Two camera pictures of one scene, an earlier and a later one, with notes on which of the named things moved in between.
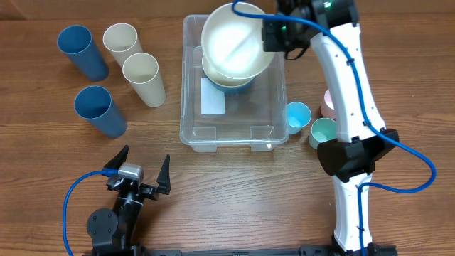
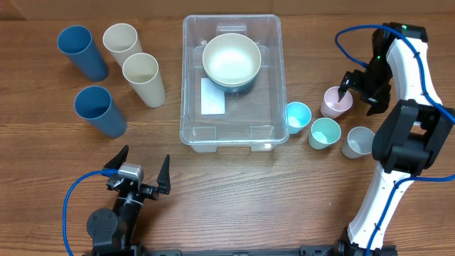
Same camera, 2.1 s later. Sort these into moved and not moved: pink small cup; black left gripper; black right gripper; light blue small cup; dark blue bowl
Moved: black right gripper
Not moved: light blue small cup; dark blue bowl; pink small cup; black left gripper
